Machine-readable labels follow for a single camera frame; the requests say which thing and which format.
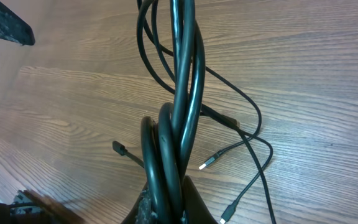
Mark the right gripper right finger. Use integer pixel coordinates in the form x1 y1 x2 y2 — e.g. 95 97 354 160
182 175 217 224

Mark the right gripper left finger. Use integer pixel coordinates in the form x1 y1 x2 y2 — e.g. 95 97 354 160
122 184 154 224

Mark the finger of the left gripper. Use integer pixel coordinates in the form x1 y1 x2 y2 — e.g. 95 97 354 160
0 1 35 45

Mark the thin black usb cable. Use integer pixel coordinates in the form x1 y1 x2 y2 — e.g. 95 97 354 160
135 0 264 171
112 0 278 224

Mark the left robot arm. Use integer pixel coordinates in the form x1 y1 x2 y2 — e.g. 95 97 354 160
0 1 85 224

